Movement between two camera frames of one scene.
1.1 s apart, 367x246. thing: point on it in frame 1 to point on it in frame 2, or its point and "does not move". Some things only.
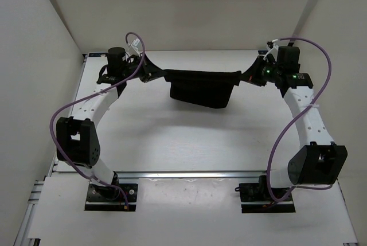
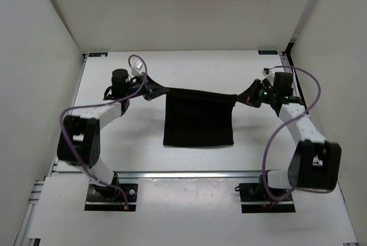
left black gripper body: [131, 68] to [135, 86]
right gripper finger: [253, 74] to [250, 96]
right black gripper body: [268, 71] to [265, 94]
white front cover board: [187, 210] does not move
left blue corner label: [96, 54] does not move
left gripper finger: [152, 71] to [153, 89]
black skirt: [210, 88] to [198, 118]
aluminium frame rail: [173, 175] does not move
